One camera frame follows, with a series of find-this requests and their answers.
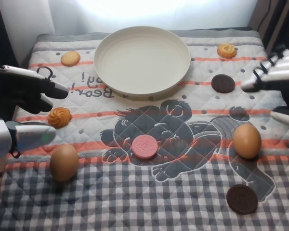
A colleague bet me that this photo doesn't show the brown chocolate cookie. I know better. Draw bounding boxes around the brown chocolate cookie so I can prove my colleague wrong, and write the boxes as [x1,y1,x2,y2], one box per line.
[211,74,236,94]
[226,184,259,215]

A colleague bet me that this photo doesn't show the pink sandwich cookie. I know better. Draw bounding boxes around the pink sandwich cookie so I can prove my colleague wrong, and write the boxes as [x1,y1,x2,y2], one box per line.
[131,134,158,160]

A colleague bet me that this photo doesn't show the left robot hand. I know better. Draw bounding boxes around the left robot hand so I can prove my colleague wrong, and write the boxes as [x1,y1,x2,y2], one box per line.
[0,64,70,161]

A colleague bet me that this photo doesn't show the dark curtain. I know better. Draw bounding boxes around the dark curtain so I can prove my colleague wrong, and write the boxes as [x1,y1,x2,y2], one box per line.
[0,0,23,71]

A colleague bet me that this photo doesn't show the yellow flower cookie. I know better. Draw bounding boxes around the yellow flower cookie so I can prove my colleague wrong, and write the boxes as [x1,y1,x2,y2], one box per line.
[217,43,238,58]

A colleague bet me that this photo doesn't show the white sheer curtain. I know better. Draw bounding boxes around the white sheer curtain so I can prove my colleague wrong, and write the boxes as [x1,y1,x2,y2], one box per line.
[0,0,63,40]

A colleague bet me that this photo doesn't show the dark backdrop panel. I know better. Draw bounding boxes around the dark backdrop panel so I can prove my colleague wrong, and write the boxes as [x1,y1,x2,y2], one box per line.
[249,0,289,58]

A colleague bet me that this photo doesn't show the round yellow butter cookie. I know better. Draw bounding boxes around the round yellow butter cookie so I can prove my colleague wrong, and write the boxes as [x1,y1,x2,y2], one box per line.
[60,51,81,67]

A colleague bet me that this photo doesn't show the cream round plate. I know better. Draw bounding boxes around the cream round plate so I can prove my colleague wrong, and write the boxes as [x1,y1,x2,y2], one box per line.
[93,26,191,96]

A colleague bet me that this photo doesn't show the orange swirl cookie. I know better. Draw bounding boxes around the orange swirl cookie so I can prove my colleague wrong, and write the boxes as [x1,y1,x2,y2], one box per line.
[47,107,73,128]

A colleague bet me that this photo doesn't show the brown egg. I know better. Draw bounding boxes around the brown egg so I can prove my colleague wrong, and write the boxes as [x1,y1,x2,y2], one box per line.
[50,143,79,182]
[232,124,262,159]

